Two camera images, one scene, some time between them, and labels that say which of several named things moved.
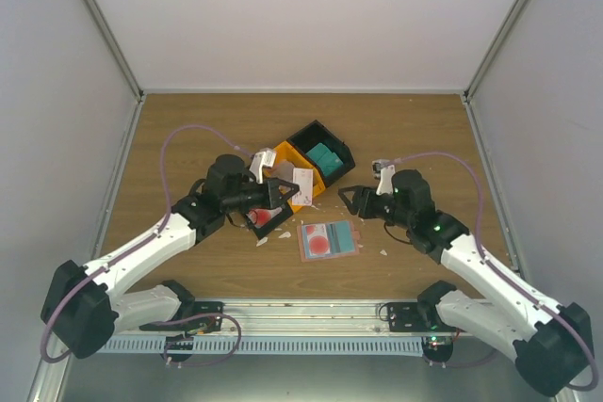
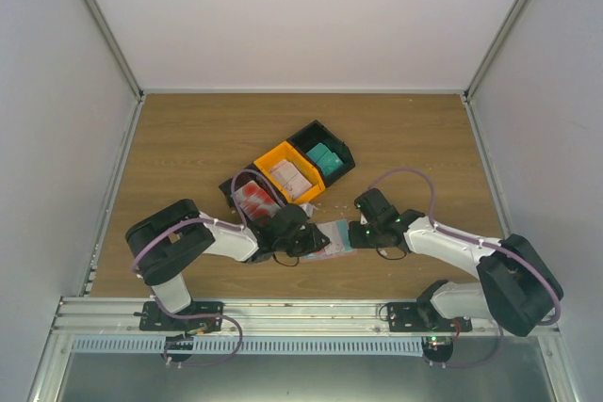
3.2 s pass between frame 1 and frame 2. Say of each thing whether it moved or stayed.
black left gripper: moved
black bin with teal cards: stayed
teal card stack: stayed
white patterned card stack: stayed
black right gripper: moved
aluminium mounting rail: stayed
